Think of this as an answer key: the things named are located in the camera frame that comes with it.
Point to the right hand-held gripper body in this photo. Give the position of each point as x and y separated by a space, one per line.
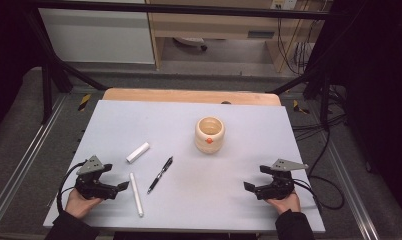
279 186

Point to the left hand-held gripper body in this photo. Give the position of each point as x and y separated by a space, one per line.
92 186

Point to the black pen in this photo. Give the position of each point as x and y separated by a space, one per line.
159 175

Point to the cream ringed pen holder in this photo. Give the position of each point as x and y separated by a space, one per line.
209 135

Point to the person's right hand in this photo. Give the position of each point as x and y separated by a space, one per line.
285 204

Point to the person's left hand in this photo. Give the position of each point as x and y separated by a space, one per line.
77 205

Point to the long white pen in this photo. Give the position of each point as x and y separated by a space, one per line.
136 195

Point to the short white block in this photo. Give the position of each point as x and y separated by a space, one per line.
138 152

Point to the yellow black striped tape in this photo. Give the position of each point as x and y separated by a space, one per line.
300 107
84 102

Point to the wooden table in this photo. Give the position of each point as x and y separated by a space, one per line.
175 95

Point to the white cabinet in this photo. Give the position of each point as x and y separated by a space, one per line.
99 36

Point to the black curtain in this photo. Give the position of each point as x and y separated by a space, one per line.
379 83
9 50

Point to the white chair base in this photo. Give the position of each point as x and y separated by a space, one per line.
190 41

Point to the wooden shelf unit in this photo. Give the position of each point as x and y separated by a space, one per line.
215 25

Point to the white power strip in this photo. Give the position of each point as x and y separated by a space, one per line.
284 4

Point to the aluminium rail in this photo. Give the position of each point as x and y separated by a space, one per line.
25 156
350 190

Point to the black metal frame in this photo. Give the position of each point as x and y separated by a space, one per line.
175 9

